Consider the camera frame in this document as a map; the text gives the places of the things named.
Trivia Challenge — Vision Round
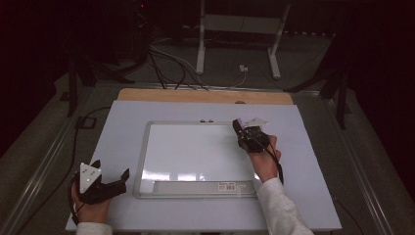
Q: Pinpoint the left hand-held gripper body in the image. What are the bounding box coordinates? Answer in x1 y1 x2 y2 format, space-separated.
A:
75 162 128 206

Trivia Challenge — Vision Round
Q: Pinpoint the white cable with plug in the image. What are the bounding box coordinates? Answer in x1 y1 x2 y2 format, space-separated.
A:
150 43 250 90

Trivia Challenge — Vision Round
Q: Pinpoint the black square frame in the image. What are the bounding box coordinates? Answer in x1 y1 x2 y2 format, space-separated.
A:
74 116 98 130

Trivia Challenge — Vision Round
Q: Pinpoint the white table cover sheet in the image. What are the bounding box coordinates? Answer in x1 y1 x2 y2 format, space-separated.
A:
65 99 343 232

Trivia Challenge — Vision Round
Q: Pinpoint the left hand-held gripper black cable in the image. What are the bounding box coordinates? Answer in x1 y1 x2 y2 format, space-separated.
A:
66 106 112 227

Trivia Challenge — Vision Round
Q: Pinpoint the black tripod stand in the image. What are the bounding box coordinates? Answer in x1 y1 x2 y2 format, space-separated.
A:
66 53 135 118
283 63 354 130

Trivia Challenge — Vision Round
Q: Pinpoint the metal floor rail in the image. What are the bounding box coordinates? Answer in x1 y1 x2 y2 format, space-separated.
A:
0 85 96 235
321 96 394 235

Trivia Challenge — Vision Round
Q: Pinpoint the dark equipment rack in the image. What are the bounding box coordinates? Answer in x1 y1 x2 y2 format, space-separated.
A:
112 0 155 68

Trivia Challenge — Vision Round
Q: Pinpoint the bundle of black floor cables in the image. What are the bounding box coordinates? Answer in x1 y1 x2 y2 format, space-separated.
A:
147 50 209 92

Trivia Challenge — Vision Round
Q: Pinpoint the person's left hand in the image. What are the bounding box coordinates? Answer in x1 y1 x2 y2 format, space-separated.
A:
69 181 113 225

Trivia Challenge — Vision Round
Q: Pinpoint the white whiteboard with metal frame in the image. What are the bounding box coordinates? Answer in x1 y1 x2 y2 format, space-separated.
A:
132 120 266 200

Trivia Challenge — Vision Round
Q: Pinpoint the hand-held gripper black cable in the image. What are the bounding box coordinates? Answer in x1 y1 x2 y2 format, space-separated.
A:
66 106 112 227
257 137 285 186

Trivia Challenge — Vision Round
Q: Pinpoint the white metal stand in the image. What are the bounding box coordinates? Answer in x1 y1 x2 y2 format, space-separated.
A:
195 0 292 80

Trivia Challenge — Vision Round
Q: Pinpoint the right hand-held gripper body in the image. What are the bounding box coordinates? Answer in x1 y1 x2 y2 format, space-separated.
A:
236 117 270 155

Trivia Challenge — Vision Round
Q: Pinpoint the power strip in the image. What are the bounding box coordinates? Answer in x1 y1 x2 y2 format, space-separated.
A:
283 29 336 39

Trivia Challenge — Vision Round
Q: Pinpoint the right hand-held gripper black cable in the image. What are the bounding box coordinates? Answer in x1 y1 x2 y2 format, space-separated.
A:
257 137 285 186

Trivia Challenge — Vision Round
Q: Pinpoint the person's right hand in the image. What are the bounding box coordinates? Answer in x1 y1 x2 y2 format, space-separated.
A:
247 134 283 184

